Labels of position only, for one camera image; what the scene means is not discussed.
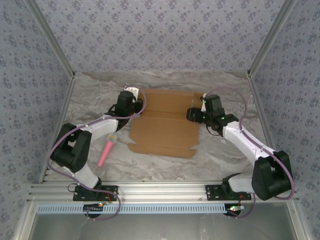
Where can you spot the brown cardboard box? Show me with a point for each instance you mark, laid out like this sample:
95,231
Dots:
165,132

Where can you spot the pink toy microphone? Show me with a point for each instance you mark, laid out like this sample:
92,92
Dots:
106,151

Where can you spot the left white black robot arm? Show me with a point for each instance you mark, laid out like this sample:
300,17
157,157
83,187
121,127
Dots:
72,150

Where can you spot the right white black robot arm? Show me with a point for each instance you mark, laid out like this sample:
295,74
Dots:
272,180

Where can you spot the small black controller board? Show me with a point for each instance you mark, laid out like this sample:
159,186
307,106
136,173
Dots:
93,208
233,210

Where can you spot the grey metal panel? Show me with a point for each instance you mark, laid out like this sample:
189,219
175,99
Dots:
162,227

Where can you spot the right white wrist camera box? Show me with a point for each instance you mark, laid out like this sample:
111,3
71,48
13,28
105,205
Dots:
203,107

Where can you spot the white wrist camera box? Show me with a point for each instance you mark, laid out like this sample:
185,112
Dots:
132,90
203,107

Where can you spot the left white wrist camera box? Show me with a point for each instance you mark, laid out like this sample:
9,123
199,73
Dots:
132,90

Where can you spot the thin aluminium back rail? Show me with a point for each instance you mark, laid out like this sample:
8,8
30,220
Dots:
162,72

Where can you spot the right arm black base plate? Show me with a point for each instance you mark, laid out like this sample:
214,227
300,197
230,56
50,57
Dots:
212,193

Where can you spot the wide aluminium mounting rail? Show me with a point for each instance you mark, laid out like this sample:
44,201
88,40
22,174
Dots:
162,192

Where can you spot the aluminium corner post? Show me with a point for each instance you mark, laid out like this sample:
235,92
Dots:
270,37
51,37

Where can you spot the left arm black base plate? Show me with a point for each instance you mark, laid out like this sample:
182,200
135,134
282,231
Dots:
82,196

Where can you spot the aluminium lower frame rail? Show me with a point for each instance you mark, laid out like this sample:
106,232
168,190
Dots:
25,222
297,222

